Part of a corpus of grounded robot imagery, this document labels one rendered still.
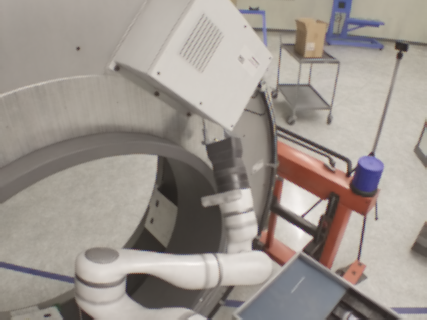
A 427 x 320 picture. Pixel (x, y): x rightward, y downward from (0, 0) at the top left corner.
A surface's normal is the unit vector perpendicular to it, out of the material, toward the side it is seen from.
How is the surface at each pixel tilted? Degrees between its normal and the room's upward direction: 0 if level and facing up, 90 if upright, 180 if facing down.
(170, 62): 90
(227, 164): 53
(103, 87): 90
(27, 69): 90
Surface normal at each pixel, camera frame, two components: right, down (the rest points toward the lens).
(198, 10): 0.69, 0.39
